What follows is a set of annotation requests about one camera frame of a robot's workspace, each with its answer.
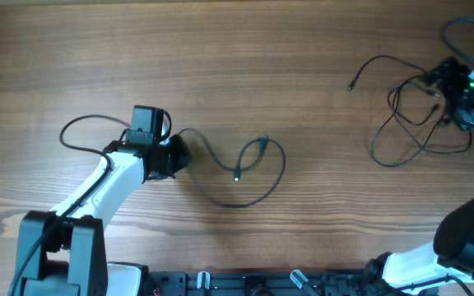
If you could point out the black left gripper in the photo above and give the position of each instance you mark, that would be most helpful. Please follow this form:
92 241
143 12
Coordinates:
182 157

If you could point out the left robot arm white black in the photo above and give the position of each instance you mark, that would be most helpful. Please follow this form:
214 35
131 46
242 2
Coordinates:
62 251

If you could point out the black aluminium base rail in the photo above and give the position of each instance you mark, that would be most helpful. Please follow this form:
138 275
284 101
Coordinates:
329 283

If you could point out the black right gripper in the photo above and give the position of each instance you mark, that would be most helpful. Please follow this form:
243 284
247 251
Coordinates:
465 118

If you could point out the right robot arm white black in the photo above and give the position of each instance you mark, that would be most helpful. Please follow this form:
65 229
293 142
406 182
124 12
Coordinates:
449 258

